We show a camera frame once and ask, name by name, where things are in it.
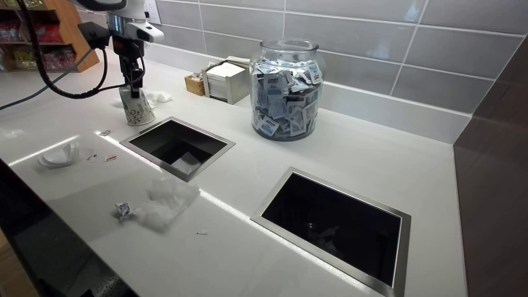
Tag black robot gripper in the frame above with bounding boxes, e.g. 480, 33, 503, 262
112, 36, 143, 99

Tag patterned paper cup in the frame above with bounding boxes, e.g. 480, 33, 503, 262
119, 87, 155, 125

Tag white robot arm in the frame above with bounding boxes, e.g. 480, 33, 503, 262
74, 0, 165, 99

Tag white tissue behind cup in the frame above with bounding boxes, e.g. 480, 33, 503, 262
147, 92, 171, 105

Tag white plastic cup lid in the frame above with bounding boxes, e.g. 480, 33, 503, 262
38, 141, 81, 170

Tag small wooden packet box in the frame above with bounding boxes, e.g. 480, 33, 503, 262
185, 74, 204, 95

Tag near square counter opening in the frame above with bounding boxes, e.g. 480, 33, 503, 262
122, 117, 234, 181

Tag square counter opening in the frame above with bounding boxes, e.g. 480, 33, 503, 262
122, 117, 234, 181
252, 166, 411, 297

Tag wooden snack shelf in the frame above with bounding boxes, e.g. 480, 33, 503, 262
0, 0, 99, 72

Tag crumpled white napkin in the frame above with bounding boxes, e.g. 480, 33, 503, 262
133, 178, 199, 232

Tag small crumpled foil wrapper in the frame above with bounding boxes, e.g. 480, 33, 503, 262
114, 203, 132, 222

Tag glass jar of packets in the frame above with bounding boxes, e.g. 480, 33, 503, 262
249, 39, 323, 141

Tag far square counter opening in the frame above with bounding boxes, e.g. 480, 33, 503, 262
252, 166, 411, 297

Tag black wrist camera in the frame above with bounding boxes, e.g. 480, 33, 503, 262
77, 21, 110, 49

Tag white wall outlet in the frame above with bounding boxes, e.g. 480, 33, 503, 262
145, 0, 160, 24

